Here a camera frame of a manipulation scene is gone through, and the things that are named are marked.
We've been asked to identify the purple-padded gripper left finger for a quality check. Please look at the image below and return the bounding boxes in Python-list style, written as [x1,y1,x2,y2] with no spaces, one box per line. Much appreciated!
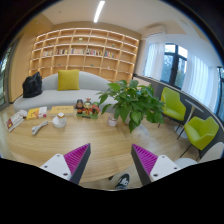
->
[41,144,91,184]

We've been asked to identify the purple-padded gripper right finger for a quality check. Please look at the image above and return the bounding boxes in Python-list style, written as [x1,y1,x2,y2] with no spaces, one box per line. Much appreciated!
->
[131,144,179,186]

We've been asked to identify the black white shoe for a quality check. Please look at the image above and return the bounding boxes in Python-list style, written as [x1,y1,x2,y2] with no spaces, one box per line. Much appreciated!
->
[115,174,130,189]

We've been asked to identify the wooden flat box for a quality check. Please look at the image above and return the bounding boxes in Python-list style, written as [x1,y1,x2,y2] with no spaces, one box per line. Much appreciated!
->
[50,106,74,116]

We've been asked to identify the colourful doll figurines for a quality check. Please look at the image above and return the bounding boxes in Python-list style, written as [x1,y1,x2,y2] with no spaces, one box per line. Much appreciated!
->
[74,98,100,119]

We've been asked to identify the small glass cup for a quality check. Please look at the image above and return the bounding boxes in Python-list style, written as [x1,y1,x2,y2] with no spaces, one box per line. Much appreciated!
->
[107,114,118,127]

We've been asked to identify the lime green chair near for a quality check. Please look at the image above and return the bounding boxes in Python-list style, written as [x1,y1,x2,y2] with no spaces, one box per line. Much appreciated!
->
[179,116,220,158]

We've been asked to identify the lime green chair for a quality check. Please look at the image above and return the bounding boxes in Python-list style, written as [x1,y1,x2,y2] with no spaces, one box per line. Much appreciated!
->
[161,87,186,124]
[179,116,220,158]

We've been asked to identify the lime green chair far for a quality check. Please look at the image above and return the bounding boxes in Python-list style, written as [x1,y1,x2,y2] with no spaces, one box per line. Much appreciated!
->
[161,87,186,124]

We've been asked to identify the yellow book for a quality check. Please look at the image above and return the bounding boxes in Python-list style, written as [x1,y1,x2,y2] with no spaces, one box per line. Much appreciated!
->
[27,106,47,119]

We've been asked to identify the green potted plant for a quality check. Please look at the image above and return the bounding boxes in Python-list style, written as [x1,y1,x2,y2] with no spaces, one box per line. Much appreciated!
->
[98,80,165,132]

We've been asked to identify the red white booklet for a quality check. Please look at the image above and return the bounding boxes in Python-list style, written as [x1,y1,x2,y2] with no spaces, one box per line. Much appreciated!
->
[6,110,28,132]

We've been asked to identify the grey sofa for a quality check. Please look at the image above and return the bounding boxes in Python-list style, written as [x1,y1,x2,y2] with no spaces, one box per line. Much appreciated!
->
[13,71,109,112]

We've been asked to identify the yellow cushion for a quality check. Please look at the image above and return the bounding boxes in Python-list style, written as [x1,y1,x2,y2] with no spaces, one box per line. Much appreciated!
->
[58,69,79,91]

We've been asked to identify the black bag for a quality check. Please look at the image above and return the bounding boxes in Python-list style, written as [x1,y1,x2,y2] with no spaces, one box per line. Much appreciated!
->
[22,72,42,98]

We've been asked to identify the white curtain right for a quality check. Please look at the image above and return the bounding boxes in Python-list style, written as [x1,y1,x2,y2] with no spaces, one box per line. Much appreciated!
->
[182,53,219,112]

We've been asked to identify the white curtain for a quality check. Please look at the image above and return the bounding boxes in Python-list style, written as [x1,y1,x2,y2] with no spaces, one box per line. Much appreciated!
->
[182,53,219,112]
[144,42,165,80]

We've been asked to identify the white curtain left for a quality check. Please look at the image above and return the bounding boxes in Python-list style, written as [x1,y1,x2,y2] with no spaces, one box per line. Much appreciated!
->
[144,42,165,80]

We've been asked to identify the black framed window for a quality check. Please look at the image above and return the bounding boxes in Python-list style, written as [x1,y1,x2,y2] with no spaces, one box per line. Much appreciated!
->
[161,43,188,89]

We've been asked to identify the wooden bookshelf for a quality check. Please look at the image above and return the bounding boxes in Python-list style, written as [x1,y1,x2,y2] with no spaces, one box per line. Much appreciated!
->
[29,28,139,82]

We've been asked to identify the white air conditioner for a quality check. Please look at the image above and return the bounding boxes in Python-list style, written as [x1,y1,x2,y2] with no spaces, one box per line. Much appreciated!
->
[144,25,166,37]

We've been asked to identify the ceiling light strip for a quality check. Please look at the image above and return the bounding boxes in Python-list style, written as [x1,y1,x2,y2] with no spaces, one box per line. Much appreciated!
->
[93,0,105,23]

